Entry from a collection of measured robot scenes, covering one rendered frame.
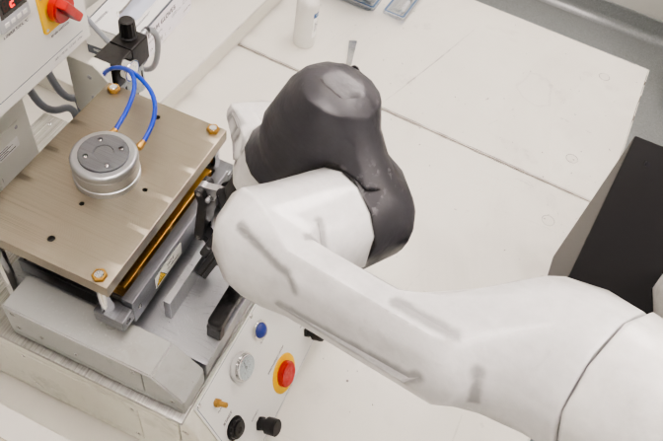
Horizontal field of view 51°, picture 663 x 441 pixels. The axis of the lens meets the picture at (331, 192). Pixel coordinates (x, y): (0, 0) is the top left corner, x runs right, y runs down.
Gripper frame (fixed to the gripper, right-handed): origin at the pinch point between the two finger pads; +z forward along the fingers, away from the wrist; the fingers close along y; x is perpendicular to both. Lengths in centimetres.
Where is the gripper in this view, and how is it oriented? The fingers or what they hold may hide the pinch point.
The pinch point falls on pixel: (213, 257)
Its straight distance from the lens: 90.6
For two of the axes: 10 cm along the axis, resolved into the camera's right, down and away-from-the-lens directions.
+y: 8.2, 5.7, 1.1
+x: 3.9, -6.9, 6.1
